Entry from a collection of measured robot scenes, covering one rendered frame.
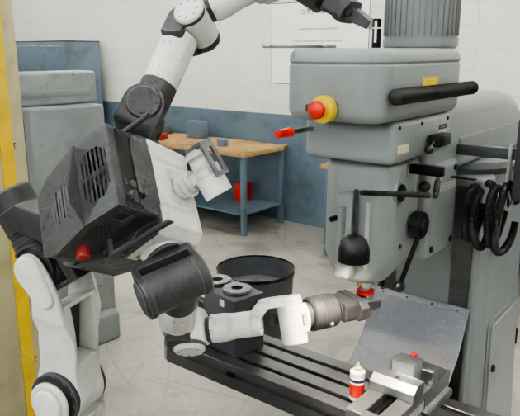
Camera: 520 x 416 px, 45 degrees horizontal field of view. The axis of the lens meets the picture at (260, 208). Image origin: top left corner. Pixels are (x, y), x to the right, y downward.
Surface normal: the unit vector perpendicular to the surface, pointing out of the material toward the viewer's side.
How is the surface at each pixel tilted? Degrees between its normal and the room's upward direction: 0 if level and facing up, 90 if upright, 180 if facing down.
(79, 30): 90
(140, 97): 61
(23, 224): 90
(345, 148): 90
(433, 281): 90
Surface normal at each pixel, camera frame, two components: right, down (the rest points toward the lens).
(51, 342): -0.35, 0.23
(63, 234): -0.73, -0.11
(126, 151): 0.80, -0.44
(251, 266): 0.12, 0.18
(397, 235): 0.79, 0.15
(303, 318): 0.47, -0.11
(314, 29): -0.62, 0.19
